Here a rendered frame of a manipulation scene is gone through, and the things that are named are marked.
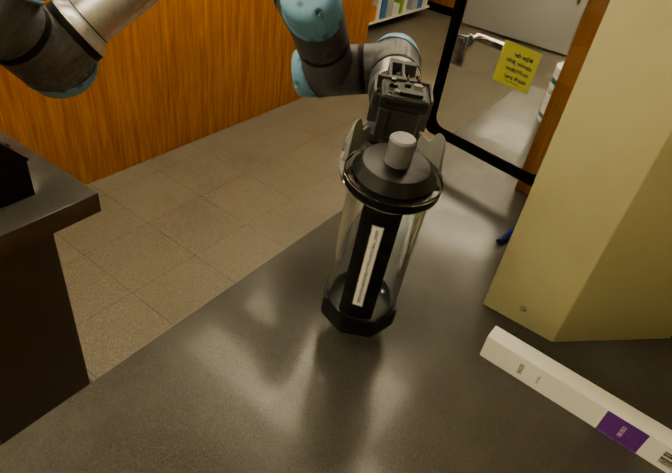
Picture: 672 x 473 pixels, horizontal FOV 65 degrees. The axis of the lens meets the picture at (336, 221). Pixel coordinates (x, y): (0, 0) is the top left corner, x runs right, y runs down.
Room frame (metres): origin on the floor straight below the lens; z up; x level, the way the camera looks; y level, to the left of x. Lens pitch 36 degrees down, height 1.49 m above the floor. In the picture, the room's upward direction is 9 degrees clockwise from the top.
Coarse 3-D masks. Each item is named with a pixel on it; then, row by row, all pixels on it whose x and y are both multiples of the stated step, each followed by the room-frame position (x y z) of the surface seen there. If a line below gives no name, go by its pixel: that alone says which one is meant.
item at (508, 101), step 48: (480, 0) 1.03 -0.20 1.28; (528, 0) 0.97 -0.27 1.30; (576, 0) 0.92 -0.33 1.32; (480, 48) 1.02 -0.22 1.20; (528, 48) 0.96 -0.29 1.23; (576, 48) 0.90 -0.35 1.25; (480, 96) 1.00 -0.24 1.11; (528, 96) 0.94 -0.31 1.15; (480, 144) 0.98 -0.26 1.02; (528, 144) 0.91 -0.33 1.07
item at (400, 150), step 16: (384, 144) 0.52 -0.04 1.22; (400, 144) 0.47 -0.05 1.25; (368, 160) 0.48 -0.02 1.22; (384, 160) 0.49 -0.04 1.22; (400, 160) 0.47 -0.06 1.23; (416, 160) 0.50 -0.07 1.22; (368, 176) 0.46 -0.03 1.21; (384, 176) 0.46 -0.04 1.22; (400, 176) 0.46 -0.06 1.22; (416, 176) 0.47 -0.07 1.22; (432, 176) 0.48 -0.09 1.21; (384, 192) 0.45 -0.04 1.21; (400, 192) 0.45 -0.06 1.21; (416, 192) 0.45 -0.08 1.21
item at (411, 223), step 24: (360, 192) 0.45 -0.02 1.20; (432, 192) 0.47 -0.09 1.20; (360, 216) 0.46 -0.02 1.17; (408, 216) 0.45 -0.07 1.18; (336, 240) 0.50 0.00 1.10; (408, 240) 0.46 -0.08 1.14; (336, 264) 0.48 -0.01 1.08; (408, 264) 0.49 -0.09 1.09; (336, 288) 0.47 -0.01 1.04; (384, 288) 0.46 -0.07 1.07; (384, 312) 0.47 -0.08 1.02
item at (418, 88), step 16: (400, 64) 0.68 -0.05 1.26; (416, 64) 0.68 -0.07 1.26; (384, 80) 0.62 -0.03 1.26; (400, 80) 0.63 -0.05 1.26; (416, 80) 0.63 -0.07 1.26; (384, 96) 0.58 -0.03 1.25; (400, 96) 0.58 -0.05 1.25; (416, 96) 0.58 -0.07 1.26; (432, 96) 0.59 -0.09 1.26; (368, 112) 0.62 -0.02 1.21; (384, 112) 0.58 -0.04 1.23; (400, 112) 0.58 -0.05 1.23; (416, 112) 0.58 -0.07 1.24; (384, 128) 0.58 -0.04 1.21; (400, 128) 0.58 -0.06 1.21; (416, 128) 0.58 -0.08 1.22; (416, 144) 0.59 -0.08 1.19
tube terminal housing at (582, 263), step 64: (640, 0) 0.58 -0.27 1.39; (640, 64) 0.57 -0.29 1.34; (576, 128) 0.58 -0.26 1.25; (640, 128) 0.55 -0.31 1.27; (576, 192) 0.57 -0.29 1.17; (640, 192) 0.54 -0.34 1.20; (512, 256) 0.59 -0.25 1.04; (576, 256) 0.55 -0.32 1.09; (640, 256) 0.55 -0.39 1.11; (576, 320) 0.54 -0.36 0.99; (640, 320) 0.57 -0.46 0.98
